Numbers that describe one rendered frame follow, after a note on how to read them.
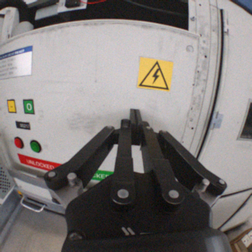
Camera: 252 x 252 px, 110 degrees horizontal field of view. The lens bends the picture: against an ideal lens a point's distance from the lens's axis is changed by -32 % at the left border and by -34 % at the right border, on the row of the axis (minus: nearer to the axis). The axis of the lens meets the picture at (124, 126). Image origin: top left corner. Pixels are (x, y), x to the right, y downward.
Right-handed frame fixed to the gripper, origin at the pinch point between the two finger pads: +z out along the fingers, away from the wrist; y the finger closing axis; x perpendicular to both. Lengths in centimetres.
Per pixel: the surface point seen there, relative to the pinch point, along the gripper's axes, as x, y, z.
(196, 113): -1.1, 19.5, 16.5
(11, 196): -33, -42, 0
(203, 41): 20.4, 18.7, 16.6
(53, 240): -38.2, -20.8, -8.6
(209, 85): 7.8, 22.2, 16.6
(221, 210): -58, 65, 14
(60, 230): -38.2, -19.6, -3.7
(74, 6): 29.1, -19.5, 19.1
